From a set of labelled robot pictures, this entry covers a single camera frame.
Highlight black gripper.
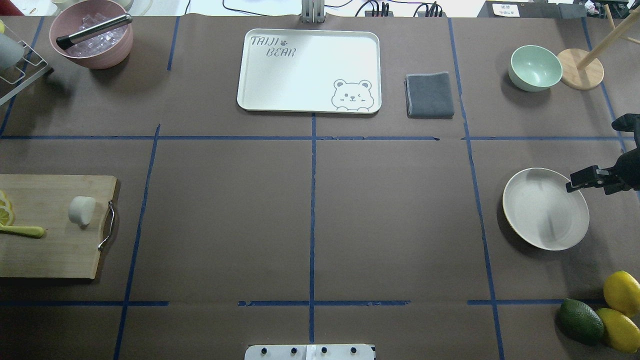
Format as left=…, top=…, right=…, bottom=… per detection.
left=566, top=148, right=640, bottom=195

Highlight beige round plate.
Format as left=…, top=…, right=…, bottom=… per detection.
left=502, top=167, right=591, bottom=251

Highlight white bear serving tray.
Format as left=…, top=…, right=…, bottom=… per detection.
left=237, top=28, right=382, bottom=114

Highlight wooden mug tree stand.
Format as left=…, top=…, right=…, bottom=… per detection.
left=557, top=8, right=640, bottom=91

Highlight yellow lemon upper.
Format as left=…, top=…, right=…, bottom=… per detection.
left=603, top=270, right=640, bottom=318

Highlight yellow lemon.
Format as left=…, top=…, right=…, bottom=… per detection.
left=595, top=308, right=640, bottom=354
left=603, top=270, right=640, bottom=318

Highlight mint green bowl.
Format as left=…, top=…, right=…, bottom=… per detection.
left=507, top=45, right=563, bottom=92

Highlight green avocado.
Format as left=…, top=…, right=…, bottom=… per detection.
left=557, top=298, right=605, bottom=346

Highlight yellow lemon lower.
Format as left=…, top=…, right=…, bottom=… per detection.
left=595, top=308, right=640, bottom=354

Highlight folded grey cloth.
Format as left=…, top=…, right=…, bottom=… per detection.
left=405, top=71, right=455, bottom=119

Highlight black box with label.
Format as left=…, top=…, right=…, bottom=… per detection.
left=477, top=0, right=562, bottom=19

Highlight pink bowl with ice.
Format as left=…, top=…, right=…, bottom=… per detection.
left=48, top=0, right=134, bottom=69

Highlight bamboo cutting board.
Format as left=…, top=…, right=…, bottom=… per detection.
left=0, top=174, right=117, bottom=280

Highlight steel black-tipped tongs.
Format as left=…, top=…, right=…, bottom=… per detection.
left=55, top=13, right=133, bottom=50

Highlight yellow-green plastic knife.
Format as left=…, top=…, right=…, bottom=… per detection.
left=0, top=224, right=46, bottom=239

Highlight lemon slice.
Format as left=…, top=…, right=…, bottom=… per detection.
left=0, top=190, right=10, bottom=204
left=0, top=205, right=15, bottom=226
left=0, top=194, right=12, bottom=209

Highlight lemon slice middle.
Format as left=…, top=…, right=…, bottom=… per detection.
left=0, top=194, right=12, bottom=209

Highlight lemon slice outer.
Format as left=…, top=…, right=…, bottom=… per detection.
left=0, top=190, right=10, bottom=204

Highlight light blue cup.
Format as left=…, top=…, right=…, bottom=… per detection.
left=0, top=33, right=25, bottom=71

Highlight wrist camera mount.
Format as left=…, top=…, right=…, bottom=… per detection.
left=611, top=113, right=640, bottom=142

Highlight aluminium frame post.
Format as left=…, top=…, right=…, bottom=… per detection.
left=300, top=0, right=326, bottom=24

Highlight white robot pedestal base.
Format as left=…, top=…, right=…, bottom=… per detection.
left=244, top=343, right=377, bottom=360

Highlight wire cup rack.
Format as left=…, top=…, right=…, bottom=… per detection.
left=0, top=33, right=54, bottom=105

